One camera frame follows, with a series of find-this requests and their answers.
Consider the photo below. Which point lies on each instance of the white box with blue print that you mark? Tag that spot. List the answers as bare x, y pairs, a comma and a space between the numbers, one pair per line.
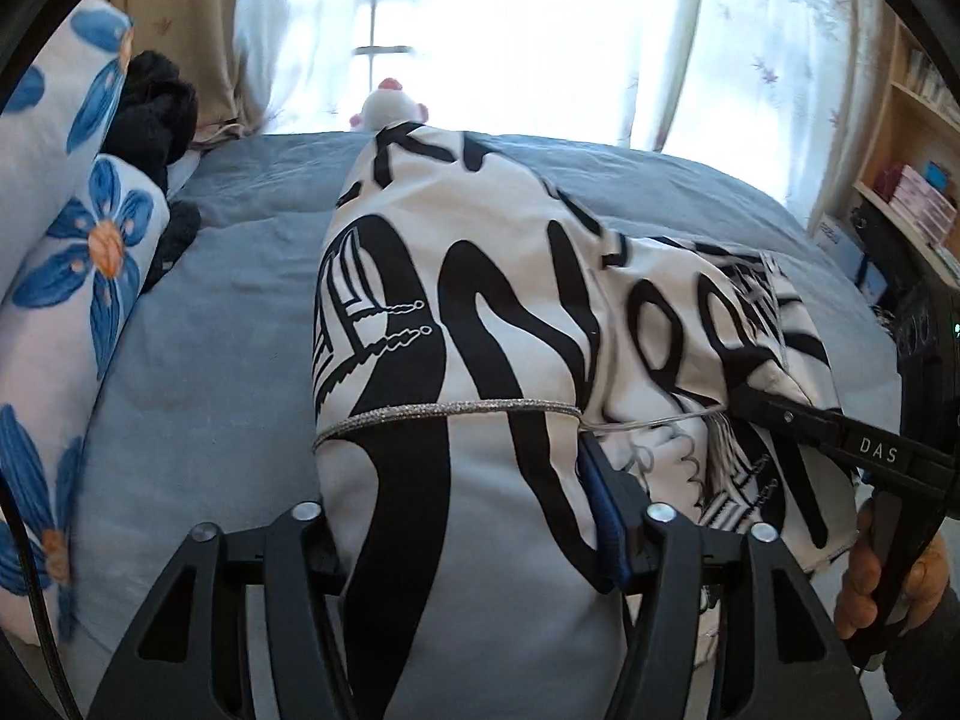
832, 229

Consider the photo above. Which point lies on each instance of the blue flower pillow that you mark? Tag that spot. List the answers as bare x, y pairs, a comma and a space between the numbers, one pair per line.
90, 240

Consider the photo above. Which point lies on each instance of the dark cloth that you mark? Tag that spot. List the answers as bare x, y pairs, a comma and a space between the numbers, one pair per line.
154, 120

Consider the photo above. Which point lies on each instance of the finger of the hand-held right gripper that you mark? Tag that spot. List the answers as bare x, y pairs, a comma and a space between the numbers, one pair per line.
825, 431

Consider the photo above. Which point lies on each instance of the stack of pink boxes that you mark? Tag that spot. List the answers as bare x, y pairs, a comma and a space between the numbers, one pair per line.
919, 199

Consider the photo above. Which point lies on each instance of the grey-blue bed blanket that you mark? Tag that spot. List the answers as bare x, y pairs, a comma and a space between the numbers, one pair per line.
225, 315

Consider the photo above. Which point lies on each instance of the person's right forearm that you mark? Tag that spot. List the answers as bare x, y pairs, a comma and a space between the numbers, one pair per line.
926, 671

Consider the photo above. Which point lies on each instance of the blue carton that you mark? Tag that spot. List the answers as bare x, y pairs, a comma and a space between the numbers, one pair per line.
870, 277

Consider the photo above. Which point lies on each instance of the white black printed hooded jacket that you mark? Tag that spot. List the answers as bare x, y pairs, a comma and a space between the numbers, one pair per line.
487, 300

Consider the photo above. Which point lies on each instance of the white sheer curtain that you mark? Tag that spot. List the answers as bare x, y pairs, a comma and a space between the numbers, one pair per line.
300, 15
750, 52

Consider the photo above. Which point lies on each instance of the white plush toy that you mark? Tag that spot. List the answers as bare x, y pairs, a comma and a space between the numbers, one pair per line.
386, 109

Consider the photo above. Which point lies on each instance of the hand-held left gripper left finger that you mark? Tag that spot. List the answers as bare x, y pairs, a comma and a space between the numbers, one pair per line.
300, 540

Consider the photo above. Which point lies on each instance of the small blue box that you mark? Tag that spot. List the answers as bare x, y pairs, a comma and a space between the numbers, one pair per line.
937, 176

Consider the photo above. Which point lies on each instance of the beige curtain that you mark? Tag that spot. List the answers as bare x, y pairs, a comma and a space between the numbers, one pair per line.
180, 30

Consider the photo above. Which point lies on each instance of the person's right hand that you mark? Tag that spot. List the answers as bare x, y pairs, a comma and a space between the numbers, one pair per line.
861, 577

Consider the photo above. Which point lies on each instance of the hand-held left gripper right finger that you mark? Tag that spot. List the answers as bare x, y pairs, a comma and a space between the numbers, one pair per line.
607, 532

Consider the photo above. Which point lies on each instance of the wooden shelf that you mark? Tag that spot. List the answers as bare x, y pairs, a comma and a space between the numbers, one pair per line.
900, 105

